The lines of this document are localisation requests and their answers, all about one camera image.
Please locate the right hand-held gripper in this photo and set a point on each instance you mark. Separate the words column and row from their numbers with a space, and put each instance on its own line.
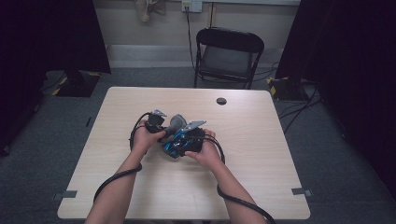
column 195, row 140

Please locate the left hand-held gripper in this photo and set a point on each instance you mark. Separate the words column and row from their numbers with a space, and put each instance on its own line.
column 155, row 123

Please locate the blue toy car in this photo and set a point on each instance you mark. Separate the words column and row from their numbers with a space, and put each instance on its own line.
column 176, row 144

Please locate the grey terry cloth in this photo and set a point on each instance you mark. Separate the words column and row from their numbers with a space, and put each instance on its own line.
column 176, row 123

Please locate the person's right hand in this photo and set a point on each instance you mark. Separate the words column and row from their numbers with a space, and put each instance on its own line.
column 210, row 154

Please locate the person's left hand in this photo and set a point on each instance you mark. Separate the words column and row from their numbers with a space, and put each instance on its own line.
column 141, row 140

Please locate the small black floor object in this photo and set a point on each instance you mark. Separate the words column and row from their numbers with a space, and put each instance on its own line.
column 88, row 121

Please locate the black stand base striped tape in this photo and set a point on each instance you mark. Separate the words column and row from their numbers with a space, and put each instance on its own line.
column 286, row 90
column 77, row 88

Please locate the black folding chair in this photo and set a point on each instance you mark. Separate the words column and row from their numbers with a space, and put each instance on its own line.
column 229, row 39

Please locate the grey tape strip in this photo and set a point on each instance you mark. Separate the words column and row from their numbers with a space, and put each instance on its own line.
column 300, row 191
column 67, row 194

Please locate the beige hanging cloth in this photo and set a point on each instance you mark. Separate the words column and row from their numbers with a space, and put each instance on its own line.
column 144, row 9

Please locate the black curtain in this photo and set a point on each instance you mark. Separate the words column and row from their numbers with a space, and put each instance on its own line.
column 358, row 62
column 46, row 31

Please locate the thin vertical wall pipe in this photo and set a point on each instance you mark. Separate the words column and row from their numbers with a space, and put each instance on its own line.
column 212, row 14

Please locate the white wall socket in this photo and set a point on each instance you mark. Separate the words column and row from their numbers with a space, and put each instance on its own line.
column 196, row 5

